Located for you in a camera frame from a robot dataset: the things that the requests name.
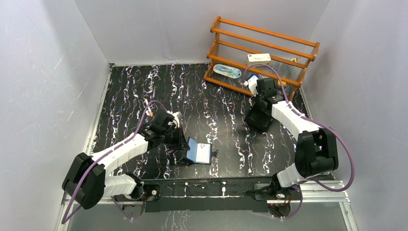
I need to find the black leather card holder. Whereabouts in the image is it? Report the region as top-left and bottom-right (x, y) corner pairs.
(186, 137), (218, 165)

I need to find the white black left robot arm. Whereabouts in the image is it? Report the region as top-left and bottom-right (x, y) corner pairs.
(62, 111), (189, 209)

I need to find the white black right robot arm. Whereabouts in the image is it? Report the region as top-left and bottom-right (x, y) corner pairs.
(245, 76), (338, 199)

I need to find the black tray with cards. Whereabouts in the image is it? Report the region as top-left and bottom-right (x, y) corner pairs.
(244, 103), (273, 132)

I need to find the small pen on table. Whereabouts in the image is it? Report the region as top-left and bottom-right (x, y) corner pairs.
(144, 98), (153, 117)

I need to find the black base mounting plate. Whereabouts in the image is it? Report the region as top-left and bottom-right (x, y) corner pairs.
(113, 177), (302, 214)

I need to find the white blue packaged item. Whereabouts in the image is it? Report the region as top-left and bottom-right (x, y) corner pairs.
(213, 64), (242, 79)

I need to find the orange wooden shelf rack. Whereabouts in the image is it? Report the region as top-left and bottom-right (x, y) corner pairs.
(204, 16), (320, 100)

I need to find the white cardboard box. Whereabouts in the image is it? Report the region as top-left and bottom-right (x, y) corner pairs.
(247, 53), (271, 66)

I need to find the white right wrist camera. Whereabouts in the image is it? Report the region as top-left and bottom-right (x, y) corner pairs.
(243, 74), (258, 96)

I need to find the aluminium frame rail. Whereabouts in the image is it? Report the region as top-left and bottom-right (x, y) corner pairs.
(76, 177), (350, 209)

